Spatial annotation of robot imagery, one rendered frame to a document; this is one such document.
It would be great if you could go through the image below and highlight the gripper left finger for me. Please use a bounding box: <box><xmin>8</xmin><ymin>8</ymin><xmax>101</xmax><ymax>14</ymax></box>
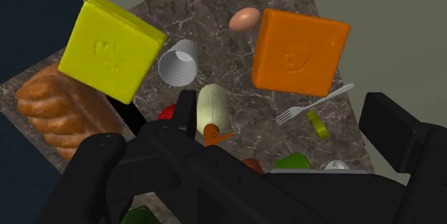
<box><xmin>37</xmin><ymin>89</ymin><xmax>208</xmax><ymax>224</ymax></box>

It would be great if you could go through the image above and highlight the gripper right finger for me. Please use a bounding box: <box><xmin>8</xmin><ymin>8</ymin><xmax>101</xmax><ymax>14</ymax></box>
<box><xmin>358</xmin><ymin>92</ymin><xmax>447</xmax><ymax>224</ymax></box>

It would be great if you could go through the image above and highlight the black bar-shaped object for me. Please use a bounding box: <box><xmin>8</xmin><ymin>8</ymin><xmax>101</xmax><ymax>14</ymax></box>
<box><xmin>105</xmin><ymin>94</ymin><xmax>148</xmax><ymax>136</ymax></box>

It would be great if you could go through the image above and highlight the dark green object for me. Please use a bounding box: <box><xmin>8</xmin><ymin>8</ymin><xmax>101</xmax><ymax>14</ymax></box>
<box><xmin>120</xmin><ymin>205</ymin><xmax>162</xmax><ymax>224</ymax></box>

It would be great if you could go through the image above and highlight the brown bread loaf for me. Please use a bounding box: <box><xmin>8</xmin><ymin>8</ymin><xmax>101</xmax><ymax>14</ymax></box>
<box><xmin>14</xmin><ymin>62</ymin><xmax>125</xmax><ymax>162</ymax></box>

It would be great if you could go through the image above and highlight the red round object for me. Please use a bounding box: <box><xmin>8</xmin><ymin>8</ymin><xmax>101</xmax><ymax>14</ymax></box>
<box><xmin>158</xmin><ymin>103</ymin><xmax>177</xmax><ymax>121</ymax></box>

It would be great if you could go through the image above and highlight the white round object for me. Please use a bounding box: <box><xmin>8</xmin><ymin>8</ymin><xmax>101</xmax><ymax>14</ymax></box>
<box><xmin>323</xmin><ymin>160</ymin><xmax>351</xmax><ymax>171</ymax></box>

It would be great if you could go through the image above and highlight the grey flat plate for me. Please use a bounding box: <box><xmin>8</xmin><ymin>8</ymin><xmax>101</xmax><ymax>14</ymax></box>
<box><xmin>269</xmin><ymin>167</ymin><xmax>370</xmax><ymax>175</ymax></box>

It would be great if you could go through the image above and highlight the orange carrot-shaped object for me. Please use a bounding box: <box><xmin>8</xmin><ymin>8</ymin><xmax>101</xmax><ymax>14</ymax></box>
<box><xmin>203</xmin><ymin>123</ymin><xmax>234</xmax><ymax>147</ymax></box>

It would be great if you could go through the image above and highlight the yellow cube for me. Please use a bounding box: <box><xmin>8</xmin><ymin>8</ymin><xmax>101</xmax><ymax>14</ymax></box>
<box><xmin>57</xmin><ymin>0</ymin><xmax>168</xmax><ymax>105</ymax></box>

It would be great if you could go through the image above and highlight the pale green oblong vegetable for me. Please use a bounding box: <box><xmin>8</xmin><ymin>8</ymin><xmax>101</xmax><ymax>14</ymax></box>
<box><xmin>196</xmin><ymin>83</ymin><xmax>231</xmax><ymax>136</ymax></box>

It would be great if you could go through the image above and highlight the silver fork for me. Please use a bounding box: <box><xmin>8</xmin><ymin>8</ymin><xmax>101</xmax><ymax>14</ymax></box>
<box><xmin>275</xmin><ymin>82</ymin><xmax>355</xmax><ymax>126</ymax></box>

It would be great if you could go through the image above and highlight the grey ribbed cup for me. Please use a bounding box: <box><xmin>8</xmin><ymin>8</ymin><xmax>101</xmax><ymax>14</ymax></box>
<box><xmin>158</xmin><ymin>39</ymin><xmax>199</xmax><ymax>88</ymax></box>

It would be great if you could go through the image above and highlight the green block-shaped object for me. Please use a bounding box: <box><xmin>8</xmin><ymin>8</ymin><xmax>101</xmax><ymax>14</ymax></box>
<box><xmin>274</xmin><ymin>152</ymin><xmax>312</xmax><ymax>170</ymax></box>

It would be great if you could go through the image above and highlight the brown round object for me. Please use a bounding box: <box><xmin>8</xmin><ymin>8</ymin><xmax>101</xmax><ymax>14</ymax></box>
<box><xmin>241</xmin><ymin>157</ymin><xmax>266</xmax><ymax>175</ymax></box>

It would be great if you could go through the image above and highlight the orange cube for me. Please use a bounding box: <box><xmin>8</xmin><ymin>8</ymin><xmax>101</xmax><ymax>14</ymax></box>
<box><xmin>251</xmin><ymin>8</ymin><xmax>352</xmax><ymax>98</ymax></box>

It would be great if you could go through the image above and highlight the brown egg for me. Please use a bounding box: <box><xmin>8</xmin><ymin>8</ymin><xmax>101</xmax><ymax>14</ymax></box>
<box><xmin>229</xmin><ymin>6</ymin><xmax>261</xmax><ymax>33</ymax></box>

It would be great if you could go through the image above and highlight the small yellow-green ring-shaped object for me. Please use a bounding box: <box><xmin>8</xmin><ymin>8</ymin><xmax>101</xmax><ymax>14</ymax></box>
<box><xmin>306</xmin><ymin>109</ymin><xmax>330</xmax><ymax>140</ymax></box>

